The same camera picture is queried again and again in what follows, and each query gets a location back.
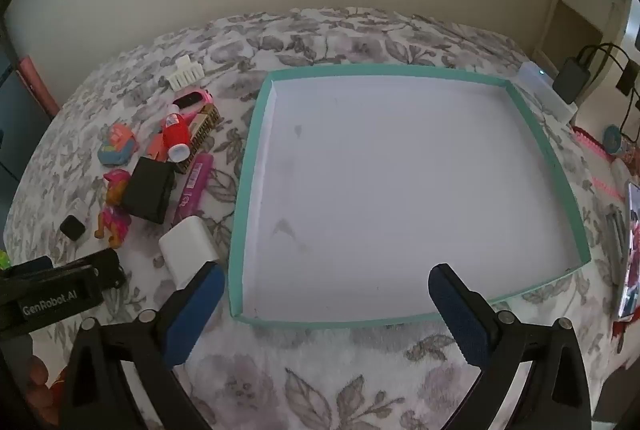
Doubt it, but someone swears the pink lighter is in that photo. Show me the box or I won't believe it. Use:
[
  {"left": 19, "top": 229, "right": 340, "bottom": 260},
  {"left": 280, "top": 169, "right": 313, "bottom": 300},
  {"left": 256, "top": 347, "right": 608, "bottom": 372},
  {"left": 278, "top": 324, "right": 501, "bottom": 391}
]
[{"left": 173, "top": 152, "right": 213, "bottom": 221}]

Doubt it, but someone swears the pink and white crochet mat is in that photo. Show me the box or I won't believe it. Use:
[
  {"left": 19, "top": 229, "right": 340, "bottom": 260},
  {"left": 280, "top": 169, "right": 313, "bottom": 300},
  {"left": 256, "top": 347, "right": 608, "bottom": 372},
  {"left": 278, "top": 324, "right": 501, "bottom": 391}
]
[{"left": 572, "top": 125, "right": 640, "bottom": 211}]

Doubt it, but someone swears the white power strip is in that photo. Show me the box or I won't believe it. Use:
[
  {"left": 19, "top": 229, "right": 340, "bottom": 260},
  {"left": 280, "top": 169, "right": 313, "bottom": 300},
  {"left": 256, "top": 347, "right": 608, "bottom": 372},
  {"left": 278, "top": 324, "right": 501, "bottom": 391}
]
[{"left": 517, "top": 61, "right": 578, "bottom": 125}]

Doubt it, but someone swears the white hair claw clip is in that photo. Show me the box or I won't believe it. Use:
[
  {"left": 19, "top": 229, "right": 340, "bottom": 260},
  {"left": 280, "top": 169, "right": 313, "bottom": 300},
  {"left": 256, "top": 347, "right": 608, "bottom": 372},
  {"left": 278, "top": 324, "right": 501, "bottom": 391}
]
[{"left": 166, "top": 56, "right": 205, "bottom": 90}]

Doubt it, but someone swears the white oblong object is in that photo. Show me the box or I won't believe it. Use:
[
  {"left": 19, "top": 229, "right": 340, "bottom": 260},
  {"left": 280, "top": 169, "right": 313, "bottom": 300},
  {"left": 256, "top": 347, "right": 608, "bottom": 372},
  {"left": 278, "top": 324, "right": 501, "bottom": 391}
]
[{"left": 612, "top": 158, "right": 640, "bottom": 191}]

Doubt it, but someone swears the white charger plug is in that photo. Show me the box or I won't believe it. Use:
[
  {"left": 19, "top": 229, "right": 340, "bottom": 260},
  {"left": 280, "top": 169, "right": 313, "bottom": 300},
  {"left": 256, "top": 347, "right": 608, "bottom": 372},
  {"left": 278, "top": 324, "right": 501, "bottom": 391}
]
[{"left": 158, "top": 216, "right": 221, "bottom": 291}]

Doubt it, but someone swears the black wall plug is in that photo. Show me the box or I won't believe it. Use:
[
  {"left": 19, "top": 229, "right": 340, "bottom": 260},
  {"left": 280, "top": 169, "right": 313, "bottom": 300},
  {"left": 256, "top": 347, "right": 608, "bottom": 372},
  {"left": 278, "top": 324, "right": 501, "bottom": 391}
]
[{"left": 616, "top": 62, "right": 640, "bottom": 96}]

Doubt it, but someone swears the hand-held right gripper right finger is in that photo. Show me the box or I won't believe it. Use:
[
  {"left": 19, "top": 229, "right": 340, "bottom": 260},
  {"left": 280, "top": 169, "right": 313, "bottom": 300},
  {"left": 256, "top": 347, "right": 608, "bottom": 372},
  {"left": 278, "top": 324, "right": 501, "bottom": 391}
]
[{"left": 428, "top": 264, "right": 593, "bottom": 430}]

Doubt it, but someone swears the pink dog toy figure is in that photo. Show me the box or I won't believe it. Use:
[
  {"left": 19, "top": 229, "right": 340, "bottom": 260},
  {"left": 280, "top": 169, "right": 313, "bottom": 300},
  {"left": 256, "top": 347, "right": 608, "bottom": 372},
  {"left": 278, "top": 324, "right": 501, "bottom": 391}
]
[{"left": 94, "top": 169, "right": 133, "bottom": 249}]

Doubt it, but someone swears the black power adapter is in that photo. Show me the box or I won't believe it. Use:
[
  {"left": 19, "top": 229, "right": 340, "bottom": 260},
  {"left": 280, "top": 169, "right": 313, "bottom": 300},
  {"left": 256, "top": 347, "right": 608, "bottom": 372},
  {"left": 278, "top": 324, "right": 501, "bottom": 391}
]
[{"left": 551, "top": 56, "right": 591, "bottom": 104}]

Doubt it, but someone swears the pink smart watch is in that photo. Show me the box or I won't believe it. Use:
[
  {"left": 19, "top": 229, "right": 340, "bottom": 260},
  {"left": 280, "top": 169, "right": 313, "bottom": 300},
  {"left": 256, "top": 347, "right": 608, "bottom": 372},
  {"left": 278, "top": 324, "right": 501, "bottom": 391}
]
[{"left": 172, "top": 87, "right": 217, "bottom": 118}]

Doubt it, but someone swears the smartphone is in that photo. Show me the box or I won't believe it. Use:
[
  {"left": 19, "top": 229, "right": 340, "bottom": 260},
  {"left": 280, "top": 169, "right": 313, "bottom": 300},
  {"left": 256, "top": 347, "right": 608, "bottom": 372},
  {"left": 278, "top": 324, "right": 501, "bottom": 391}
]
[{"left": 617, "top": 182, "right": 640, "bottom": 321}]

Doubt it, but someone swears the black square box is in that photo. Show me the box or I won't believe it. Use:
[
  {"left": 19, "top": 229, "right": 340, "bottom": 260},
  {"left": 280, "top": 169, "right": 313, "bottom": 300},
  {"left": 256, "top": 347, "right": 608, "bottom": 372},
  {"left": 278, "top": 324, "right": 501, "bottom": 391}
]
[{"left": 121, "top": 156, "right": 177, "bottom": 225}]

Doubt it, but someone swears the pink board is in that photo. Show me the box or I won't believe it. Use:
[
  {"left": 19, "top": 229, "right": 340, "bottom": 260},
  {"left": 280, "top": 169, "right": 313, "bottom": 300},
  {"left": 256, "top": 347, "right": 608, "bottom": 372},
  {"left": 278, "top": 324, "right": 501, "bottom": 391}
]
[{"left": 17, "top": 56, "right": 61, "bottom": 117}]

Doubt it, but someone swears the blue and pink plastic case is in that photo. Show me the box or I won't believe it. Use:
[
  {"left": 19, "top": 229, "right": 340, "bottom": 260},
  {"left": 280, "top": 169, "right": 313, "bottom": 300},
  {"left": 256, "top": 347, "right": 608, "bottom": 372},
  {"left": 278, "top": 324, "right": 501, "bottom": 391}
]
[{"left": 146, "top": 132, "right": 168, "bottom": 161}]

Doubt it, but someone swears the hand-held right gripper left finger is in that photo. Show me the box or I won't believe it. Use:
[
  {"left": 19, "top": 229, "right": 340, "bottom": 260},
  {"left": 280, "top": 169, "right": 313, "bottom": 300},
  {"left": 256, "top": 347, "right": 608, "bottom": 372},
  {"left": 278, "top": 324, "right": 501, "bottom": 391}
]
[{"left": 59, "top": 261, "right": 226, "bottom": 430}]

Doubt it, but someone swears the small black square cap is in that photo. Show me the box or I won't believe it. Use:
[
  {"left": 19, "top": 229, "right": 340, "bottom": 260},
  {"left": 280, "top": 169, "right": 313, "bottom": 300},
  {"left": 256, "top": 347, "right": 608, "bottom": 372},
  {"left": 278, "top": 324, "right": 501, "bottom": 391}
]
[{"left": 59, "top": 215, "right": 87, "bottom": 241}]

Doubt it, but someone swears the person's left hand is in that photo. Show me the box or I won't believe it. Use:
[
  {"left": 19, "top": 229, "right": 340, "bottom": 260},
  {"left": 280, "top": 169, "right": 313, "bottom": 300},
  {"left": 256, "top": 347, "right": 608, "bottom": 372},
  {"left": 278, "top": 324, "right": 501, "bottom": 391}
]
[{"left": 27, "top": 354, "right": 53, "bottom": 416}]

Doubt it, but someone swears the black adapter cable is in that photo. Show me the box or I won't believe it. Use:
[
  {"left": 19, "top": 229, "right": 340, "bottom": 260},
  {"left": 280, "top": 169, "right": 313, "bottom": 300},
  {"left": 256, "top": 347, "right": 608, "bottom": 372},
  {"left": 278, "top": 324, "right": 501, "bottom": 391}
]
[{"left": 575, "top": 42, "right": 638, "bottom": 75}]

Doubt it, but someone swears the teal cardboard box lid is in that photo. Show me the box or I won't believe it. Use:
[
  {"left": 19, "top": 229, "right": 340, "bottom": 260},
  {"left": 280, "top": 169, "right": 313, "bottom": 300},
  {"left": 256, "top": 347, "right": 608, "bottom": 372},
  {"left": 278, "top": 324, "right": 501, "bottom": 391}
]
[{"left": 228, "top": 64, "right": 592, "bottom": 326}]

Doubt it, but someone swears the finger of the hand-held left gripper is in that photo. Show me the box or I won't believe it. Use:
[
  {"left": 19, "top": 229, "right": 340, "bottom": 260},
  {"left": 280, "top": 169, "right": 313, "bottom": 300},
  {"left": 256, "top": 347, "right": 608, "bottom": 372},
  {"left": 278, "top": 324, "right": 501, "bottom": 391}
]
[
  {"left": 70, "top": 250, "right": 127, "bottom": 291},
  {"left": 0, "top": 256, "right": 54, "bottom": 281}
]

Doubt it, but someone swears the teal round tin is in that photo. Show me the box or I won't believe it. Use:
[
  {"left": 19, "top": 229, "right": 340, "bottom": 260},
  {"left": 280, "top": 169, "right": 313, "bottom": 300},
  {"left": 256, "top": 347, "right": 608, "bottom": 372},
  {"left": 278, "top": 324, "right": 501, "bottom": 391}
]
[{"left": 602, "top": 125, "right": 624, "bottom": 153}]

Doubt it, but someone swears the gold rectangular box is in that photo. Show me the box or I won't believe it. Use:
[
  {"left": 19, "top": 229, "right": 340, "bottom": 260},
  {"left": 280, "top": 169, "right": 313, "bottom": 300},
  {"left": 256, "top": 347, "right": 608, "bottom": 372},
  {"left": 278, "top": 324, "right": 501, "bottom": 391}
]
[{"left": 172, "top": 104, "right": 224, "bottom": 174}]

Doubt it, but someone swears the dark cabinet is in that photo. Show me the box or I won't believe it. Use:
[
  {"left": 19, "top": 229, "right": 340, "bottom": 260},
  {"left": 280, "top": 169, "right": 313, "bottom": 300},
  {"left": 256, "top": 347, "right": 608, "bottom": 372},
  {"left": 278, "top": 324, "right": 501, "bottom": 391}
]
[{"left": 0, "top": 60, "right": 52, "bottom": 193}]

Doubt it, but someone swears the grey metal tool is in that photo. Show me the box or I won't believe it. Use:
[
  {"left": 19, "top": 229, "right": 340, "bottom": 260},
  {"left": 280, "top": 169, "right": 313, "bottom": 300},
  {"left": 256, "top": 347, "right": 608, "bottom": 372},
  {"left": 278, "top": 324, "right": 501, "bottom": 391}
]
[{"left": 604, "top": 205, "right": 627, "bottom": 287}]

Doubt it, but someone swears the red spray bottle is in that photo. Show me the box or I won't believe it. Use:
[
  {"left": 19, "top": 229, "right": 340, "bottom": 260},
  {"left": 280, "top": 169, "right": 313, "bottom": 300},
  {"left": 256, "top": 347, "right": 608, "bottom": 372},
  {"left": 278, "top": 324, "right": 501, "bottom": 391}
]
[{"left": 161, "top": 104, "right": 191, "bottom": 162}]

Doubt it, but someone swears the floral blanket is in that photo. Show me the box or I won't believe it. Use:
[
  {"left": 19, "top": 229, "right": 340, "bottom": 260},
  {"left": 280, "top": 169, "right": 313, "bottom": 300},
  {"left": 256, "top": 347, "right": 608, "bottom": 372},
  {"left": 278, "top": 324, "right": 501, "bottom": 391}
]
[{"left": 2, "top": 7, "right": 640, "bottom": 430}]

